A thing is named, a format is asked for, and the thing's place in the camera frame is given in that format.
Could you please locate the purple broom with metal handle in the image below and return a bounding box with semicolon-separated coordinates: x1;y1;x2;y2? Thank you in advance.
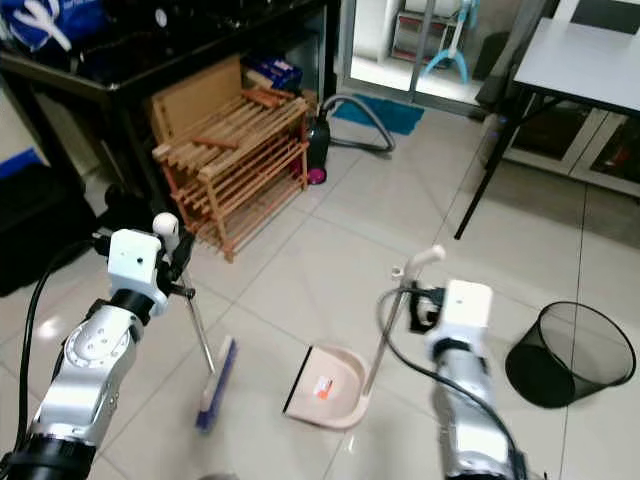
152;212;240;434

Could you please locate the blue bag with white print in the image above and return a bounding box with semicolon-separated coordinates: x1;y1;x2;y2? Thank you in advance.
0;0;113;54

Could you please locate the black vacuum with grey hose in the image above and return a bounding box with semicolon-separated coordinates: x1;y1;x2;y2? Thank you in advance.
299;92;397;188

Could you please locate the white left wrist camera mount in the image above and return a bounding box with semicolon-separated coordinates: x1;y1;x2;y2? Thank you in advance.
107;228;167;304

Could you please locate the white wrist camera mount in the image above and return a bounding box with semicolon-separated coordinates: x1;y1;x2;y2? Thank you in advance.
424;279;495;353
107;228;167;304

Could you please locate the blue floor mat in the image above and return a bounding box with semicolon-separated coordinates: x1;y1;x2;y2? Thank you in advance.
329;94;427;137

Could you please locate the white table with black legs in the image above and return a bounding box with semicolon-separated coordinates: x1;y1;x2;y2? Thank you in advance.
452;17;640;242

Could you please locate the white glass-door cabinet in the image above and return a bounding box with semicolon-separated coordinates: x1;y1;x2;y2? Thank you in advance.
484;104;640;197

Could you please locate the beige long-handled dustpan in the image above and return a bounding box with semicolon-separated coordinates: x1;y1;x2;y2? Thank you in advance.
281;245;447;432

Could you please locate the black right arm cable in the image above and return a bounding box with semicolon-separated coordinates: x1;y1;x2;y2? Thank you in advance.
376;287;527;473

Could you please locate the red and white shelf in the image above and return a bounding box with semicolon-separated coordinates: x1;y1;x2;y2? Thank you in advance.
389;9;452;62

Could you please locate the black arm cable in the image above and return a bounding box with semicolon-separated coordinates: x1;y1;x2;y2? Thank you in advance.
17;237;113;443
376;287;527;473

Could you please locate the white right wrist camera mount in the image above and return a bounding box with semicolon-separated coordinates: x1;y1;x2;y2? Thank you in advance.
424;279;495;353

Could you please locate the light blue stand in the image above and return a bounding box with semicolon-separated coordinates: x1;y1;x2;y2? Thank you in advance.
421;0;482;84

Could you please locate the wooden slatted shoe rack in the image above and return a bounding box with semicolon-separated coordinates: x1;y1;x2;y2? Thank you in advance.
151;87;312;264

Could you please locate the light wooden board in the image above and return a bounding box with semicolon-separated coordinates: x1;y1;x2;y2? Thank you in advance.
149;54;243;151

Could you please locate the dark blue box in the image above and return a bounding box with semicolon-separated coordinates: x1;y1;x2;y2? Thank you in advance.
241;54;304;94

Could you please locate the black floor case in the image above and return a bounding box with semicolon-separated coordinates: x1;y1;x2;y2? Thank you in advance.
0;164;97;297

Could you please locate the black mesh waste bin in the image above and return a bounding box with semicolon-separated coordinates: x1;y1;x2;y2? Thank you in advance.
504;301;637;410

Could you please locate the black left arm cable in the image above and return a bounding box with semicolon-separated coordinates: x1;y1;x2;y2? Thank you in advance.
17;237;113;443

